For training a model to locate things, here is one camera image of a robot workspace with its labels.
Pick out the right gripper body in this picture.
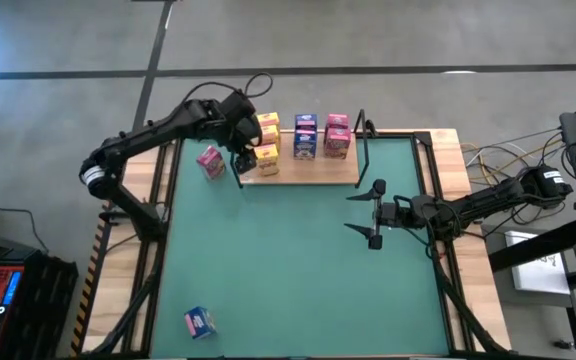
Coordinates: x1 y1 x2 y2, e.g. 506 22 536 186
370 197 417 236

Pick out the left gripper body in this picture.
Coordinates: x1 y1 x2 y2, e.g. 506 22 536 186
220 91 264 151

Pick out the Raisin Bran cereal box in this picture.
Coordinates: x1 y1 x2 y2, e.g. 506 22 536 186
323 127 353 160
325 113 351 130
196 144 227 180

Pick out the Frosted Flakes cereal box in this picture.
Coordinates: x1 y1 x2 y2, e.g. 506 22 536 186
293 129 319 161
294 113 319 132
183 305 218 341

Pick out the wooden table side panel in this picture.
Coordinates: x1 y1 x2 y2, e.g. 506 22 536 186
81 142 179 354
415 128 512 351

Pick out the black metal bar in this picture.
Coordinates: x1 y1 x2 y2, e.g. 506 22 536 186
487 217 576 274

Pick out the white board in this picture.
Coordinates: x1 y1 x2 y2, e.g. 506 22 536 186
504 229 572 295

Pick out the yellow black hazard tape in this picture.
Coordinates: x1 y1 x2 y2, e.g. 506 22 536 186
70 202 112 357

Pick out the black plastic crate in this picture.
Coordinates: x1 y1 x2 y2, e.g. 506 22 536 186
5 249 79 359

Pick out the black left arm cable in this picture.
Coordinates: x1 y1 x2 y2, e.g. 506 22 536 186
180 72 274 109

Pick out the wooden shelf with black frame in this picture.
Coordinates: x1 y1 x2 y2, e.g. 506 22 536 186
228 108 380 190

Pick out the tangled cable bundle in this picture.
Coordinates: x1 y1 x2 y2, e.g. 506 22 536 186
460 127 569 186

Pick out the black floor cable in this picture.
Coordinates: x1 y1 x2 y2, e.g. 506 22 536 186
0 202 52 254

